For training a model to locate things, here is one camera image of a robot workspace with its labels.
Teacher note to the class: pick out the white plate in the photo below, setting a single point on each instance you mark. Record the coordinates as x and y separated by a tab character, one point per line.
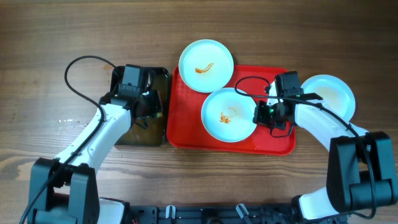
336	94
227	115
206	65

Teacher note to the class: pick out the red plastic tray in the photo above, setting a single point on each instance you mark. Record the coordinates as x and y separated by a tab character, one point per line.
185	128

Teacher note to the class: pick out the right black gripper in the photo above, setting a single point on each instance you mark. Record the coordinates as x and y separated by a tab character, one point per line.
260	117

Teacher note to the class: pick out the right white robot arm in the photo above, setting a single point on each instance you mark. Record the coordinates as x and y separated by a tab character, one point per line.
361	173

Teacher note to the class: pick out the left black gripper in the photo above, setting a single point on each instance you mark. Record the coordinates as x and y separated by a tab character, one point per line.
155	106

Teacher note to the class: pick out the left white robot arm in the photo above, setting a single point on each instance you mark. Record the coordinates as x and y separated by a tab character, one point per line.
64	189

